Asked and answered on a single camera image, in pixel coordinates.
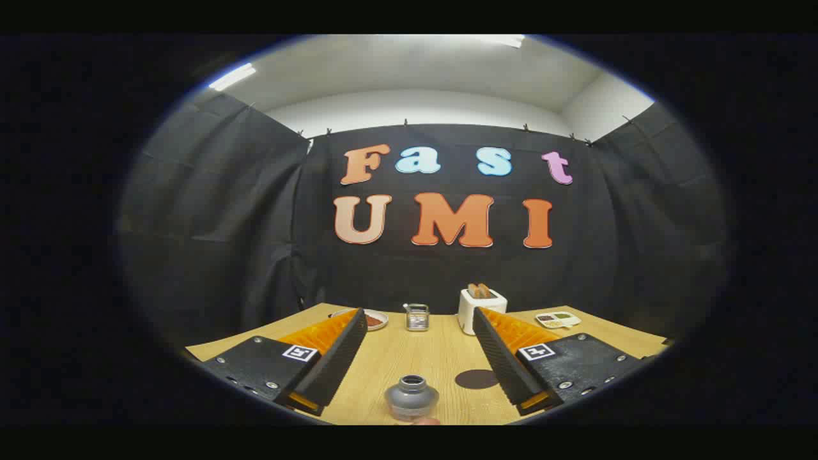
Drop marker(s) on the black backdrop cloth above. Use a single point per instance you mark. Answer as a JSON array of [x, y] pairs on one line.
[[255, 191]]

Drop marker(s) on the silver juice bottle pink label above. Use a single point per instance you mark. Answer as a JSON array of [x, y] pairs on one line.
[[411, 397]]

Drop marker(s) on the dark brown round coaster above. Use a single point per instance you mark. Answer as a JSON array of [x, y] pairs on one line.
[[476, 379]]

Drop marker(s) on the wooden table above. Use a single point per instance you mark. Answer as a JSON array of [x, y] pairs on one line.
[[409, 351]]

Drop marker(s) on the cream divided food tray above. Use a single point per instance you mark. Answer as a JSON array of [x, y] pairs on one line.
[[558, 319]]

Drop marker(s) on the white plate with red food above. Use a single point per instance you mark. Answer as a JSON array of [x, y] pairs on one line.
[[377, 319]]

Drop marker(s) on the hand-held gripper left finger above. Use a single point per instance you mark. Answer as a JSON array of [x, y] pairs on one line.
[[332, 364]]

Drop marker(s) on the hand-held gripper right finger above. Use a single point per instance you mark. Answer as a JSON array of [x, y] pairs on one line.
[[505, 367]]

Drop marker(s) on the white toaster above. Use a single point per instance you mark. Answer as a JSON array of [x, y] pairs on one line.
[[470, 310]]

